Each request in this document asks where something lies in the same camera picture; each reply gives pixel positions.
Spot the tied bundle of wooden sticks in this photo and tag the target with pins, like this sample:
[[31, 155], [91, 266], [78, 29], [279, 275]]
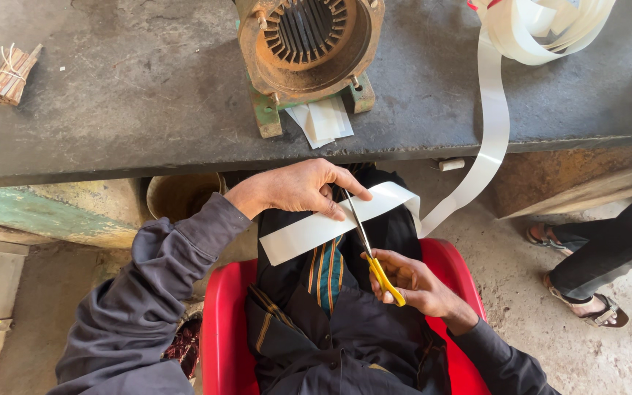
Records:
[[11, 77]]

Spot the rusty metal bucket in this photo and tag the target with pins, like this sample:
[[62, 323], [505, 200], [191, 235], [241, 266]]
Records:
[[181, 195]]

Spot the person's dark clothing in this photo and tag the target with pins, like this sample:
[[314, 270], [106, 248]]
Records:
[[338, 329]]

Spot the green painted metal stand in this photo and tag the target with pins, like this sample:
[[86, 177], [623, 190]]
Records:
[[47, 211]]

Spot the brown sandal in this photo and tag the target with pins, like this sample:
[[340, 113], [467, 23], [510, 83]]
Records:
[[546, 240], [601, 312]]

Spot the red plastic chair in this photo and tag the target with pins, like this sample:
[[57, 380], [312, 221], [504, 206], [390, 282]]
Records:
[[228, 329]]

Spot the person's right fingers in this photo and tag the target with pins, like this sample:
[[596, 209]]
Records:
[[383, 274]]

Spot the person's left hand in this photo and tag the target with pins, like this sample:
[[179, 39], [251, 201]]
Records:
[[288, 186]]

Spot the person's right hand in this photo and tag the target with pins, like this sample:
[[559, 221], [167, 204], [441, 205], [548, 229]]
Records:
[[412, 285]]

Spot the white insulation paper strip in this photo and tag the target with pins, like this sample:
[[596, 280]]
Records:
[[494, 126]]

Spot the rusty motor stator housing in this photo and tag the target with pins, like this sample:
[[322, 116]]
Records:
[[305, 46]]

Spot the small white cylinder piece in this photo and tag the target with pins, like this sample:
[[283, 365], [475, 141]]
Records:
[[452, 164]]

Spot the cut white paper pieces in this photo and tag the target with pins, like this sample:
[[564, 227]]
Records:
[[321, 122]]

